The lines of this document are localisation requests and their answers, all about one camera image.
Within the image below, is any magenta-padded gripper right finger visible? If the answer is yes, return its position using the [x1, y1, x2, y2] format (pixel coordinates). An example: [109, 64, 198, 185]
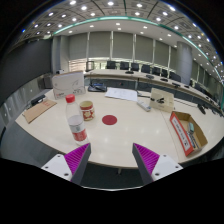
[131, 142, 184, 186]

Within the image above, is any large white cardboard box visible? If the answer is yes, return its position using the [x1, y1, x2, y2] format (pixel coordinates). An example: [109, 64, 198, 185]
[51, 70, 87, 100]

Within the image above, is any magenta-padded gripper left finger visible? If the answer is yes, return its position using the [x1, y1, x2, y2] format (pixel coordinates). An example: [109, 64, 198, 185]
[41, 142, 92, 186]

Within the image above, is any long curved conference desk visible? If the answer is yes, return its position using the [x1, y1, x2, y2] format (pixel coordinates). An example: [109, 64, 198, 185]
[83, 68, 224, 118]

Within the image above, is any red floral ceramic cup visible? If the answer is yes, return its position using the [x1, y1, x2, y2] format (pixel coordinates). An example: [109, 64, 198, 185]
[79, 100, 96, 122]

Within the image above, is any clear red-capped water bottle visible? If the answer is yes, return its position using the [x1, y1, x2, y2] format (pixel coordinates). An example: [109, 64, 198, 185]
[64, 94, 90, 147]

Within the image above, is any flat round red coaster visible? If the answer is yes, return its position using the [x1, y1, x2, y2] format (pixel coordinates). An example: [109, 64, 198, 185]
[101, 114, 118, 126]

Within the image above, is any black box-shaped device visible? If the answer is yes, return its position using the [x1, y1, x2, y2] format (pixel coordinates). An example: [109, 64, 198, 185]
[30, 94, 47, 107]

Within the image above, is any row of black office chairs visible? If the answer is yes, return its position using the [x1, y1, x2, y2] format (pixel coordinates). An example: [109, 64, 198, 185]
[105, 60, 208, 94]

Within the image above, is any brown open box red side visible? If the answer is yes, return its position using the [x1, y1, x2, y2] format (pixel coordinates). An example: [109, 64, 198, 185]
[169, 110, 209, 157]

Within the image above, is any small beige open box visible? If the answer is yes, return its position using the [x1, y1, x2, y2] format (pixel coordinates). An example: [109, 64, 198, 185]
[149, 87, 175, 113]

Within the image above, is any flat brown cardboard envelope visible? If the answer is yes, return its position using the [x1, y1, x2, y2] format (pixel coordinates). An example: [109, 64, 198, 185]
[22, 98, 58, 125]

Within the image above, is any white paper sheet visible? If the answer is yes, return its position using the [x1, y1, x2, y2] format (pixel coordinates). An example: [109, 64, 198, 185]
[104, 86, 139, 102]

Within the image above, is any group of ceiling lights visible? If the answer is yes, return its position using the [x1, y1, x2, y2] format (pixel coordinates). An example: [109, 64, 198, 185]
[21, 0, 224, 81]

